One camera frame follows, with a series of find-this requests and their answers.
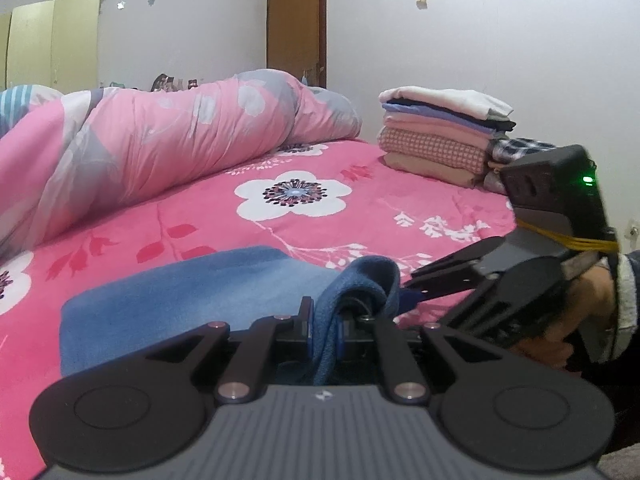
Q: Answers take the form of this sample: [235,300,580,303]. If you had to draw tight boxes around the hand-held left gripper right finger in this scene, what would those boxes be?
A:
[335,305,507,405]

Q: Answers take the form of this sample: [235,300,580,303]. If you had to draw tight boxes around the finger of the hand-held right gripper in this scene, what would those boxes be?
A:
[410,236,511,286]
[400,272,496,311]

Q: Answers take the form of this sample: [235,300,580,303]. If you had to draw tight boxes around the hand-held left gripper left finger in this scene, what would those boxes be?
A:
[145,296,317,406]

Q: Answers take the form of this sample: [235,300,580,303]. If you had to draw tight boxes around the blue denim jeans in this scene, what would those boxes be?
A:
[59,246,401,386]

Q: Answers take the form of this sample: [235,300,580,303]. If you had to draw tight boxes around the person's right forearm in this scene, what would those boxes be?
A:
[597,249,640,456]

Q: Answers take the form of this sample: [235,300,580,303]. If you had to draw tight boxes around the stack of folded clothes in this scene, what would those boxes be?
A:
[377,86,558,196]

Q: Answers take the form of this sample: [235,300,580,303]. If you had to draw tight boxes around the person's right hand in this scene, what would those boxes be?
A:
[512,259,621,373]

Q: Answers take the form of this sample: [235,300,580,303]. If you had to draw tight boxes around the yellow rubber band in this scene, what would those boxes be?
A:
[516,219,619,254]

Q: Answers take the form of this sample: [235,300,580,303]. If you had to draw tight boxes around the pink floral bed blanket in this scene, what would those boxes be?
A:
[0,137,531,480]

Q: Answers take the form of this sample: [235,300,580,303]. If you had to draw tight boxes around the pink and blue quilt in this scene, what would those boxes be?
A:
[0,69,363,261]

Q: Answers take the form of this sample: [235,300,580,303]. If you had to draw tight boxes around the dark patterned cloth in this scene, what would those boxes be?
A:
[150,73,202,93]

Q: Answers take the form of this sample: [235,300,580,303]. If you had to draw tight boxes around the brown wooden door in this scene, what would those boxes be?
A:
[266,0,328,90]

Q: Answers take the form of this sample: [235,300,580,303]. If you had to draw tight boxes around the pale yellow wardrobe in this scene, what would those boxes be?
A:
[0,0,103,93]

